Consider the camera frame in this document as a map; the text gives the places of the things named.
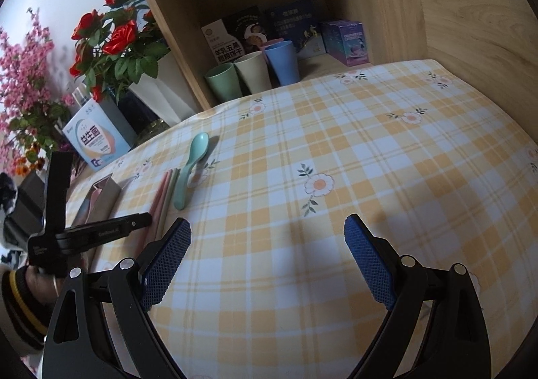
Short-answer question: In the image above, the teal spoon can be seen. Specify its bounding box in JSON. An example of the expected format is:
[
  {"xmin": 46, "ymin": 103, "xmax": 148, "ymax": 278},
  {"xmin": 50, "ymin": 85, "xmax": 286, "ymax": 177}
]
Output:
[{"xmin": 172, "ymin": 132, "xmax": 210, "ymax": 211}]

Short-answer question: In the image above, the pink chopstick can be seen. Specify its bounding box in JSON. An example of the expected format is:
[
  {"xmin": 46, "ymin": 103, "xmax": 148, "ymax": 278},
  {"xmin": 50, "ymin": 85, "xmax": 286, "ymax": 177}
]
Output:
[
  {"xmin": 135, "ymin": 169, "xmax": 172, "ymax": 256},
  {"xmin": 147, "ymin": 168, "xmax": 175, "ymax": 241}
]

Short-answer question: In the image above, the red rose bouquet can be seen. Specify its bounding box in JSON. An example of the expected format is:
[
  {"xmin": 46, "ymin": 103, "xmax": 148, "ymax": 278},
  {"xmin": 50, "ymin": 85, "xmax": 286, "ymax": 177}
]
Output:
[{"xmin": 69, "ymin": 0, "xmax": 169, "ymax": 102}]

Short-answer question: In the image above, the blue cup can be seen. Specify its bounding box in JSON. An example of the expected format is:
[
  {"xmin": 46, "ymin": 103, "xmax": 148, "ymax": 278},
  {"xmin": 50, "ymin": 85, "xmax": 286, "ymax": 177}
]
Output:
[{"xmin": 264, "ymin": 40, "xmax": 301, "ymax": 86}]

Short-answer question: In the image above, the purple small box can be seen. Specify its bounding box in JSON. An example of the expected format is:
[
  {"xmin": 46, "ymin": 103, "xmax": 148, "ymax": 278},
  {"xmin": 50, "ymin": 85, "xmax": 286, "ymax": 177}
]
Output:
[{"xmin": 323, "ymin": 20, "xmax": 369, "ymax": 68}]

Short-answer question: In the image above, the green chopstick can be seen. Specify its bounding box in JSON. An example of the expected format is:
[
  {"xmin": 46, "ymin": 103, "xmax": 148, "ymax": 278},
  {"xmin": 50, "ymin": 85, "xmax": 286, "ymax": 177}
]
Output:
[{"xmin": 158, "ymin": 168, "xmax": 181, "ymax": 237}]

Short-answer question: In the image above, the white folded vase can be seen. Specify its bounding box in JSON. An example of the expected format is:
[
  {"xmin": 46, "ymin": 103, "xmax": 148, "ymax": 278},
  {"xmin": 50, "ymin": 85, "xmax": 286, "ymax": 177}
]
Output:
[{"xmin": 129, "ymin": 52, "xmax": 201, "ymax": 127}]

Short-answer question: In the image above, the white label snack package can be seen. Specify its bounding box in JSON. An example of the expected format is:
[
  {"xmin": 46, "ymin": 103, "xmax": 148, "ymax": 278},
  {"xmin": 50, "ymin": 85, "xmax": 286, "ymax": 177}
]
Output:
[{"xmin": 201, "ymin": 19, "xmax": 245, "ymax": 64}]

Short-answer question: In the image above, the gold rimmed glass dish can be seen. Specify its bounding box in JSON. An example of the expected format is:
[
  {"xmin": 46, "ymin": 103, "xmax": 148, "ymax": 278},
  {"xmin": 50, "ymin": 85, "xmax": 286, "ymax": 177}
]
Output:
[{"xmin": 134, "ymin": 118, "xmax": 169, "ymax": 147}]

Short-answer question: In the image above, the pink spoon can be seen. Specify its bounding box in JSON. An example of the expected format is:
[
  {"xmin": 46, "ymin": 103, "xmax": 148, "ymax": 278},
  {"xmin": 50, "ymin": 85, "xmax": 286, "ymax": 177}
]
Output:
[{"xmin": 85, "ymin": 188, "xmax": 102, "ymax": 223}]

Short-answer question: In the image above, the pink cup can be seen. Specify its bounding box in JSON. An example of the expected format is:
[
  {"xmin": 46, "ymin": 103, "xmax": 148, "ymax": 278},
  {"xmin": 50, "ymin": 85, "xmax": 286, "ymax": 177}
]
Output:
[{"xmin": 258, "ymin": 37, "xmax": 283, "ymax": 63}]

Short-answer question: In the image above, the pink blossom plant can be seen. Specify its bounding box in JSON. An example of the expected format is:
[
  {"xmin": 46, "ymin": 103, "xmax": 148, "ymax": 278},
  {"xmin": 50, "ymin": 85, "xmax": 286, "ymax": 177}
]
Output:
[{"xmin": 1, "ymin": 9, "xmax": 71, "ymax": 178}]

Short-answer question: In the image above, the green cup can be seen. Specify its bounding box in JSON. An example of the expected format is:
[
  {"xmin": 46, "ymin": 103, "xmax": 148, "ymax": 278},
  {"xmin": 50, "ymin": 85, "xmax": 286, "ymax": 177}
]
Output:
[{"xmin": 204, "ymin": 63, "xmax": 242, "ymax": 102}]

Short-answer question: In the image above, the yellow plaid tablecloth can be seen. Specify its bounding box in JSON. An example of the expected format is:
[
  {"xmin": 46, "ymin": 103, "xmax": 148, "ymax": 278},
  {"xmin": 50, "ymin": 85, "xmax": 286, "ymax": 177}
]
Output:
[{"xmin": 65, "ymin": 58, "xmax": 538, "ymax": 379}]

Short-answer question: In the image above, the light blue probiotics box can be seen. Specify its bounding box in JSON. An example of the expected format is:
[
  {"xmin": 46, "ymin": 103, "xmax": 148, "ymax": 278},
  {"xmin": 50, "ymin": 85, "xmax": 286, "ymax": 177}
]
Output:
[{"xmin": 62, "ymin": 98, "xmax": 136, "ymax": 171}]

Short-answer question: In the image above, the dark blue box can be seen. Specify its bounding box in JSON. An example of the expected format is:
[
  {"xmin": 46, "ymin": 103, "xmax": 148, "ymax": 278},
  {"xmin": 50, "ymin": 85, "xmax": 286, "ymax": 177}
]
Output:
[{"xmin": 263, "ymin": 0, "xmax": 325, "ymax": 59}]

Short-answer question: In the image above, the beige cup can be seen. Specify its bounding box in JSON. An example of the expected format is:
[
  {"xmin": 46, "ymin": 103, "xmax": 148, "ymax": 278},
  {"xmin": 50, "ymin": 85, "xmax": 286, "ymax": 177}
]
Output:
[{"xmin": 233, "ymin": 51, "xmax": 272, "ymax": 94}]

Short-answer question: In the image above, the left hand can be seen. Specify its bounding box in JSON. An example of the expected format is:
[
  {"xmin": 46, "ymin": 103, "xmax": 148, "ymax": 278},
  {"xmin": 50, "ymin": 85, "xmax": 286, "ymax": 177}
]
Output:
[{"xmin": 26, "ymin": 266, "xmax": 65, "ymax": 304}]

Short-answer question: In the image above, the steel utensil tray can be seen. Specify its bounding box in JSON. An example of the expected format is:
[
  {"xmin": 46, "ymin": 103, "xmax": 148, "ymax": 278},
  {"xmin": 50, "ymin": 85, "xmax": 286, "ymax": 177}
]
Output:
[{"xmin": 71, "ymin": 174, "xmax": 121, "ymax": 227}]

